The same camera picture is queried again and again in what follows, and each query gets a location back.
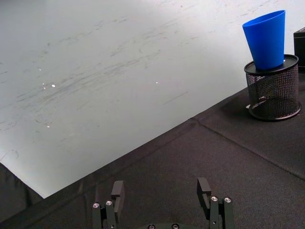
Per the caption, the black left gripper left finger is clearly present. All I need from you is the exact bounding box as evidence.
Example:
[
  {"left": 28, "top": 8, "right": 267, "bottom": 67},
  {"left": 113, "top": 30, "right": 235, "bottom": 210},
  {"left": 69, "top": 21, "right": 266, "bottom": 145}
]
[{"left": 91, "top": 180, "right": 125, "bottom": 229}]

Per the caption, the black table cloth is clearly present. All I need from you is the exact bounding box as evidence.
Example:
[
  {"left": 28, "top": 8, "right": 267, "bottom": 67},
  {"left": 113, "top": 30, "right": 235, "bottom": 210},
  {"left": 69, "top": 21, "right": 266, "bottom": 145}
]
[{"left": 0, "top": 66, "right": 305, "bottom": 229}]

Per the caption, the black box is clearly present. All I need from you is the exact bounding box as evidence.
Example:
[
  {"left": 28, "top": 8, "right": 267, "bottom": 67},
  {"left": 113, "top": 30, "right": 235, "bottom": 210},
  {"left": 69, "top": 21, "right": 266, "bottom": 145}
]
[{"left": 293, "top": 26, "right": 305, "bottom": 70}]

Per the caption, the blue plastic cup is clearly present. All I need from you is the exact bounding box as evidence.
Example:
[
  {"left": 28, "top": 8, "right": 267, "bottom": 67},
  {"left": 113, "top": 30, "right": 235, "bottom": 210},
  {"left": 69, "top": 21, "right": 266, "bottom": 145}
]
[{"left": 242, "top": 10, "right": 286, "bottom": 71}]

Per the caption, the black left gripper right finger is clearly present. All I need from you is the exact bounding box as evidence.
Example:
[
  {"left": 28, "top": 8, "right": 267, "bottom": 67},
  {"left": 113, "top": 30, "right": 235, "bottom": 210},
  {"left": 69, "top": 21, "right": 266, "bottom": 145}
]
[{"left": 196, "top": 177, "right": 233, "bottom": 229}]

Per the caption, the black mesh pen holder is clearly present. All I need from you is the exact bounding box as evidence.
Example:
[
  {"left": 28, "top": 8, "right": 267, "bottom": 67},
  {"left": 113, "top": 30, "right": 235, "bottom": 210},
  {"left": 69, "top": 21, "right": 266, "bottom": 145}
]
[{"left": 244, "top": 54, "right": 302, "bottom": 121}]

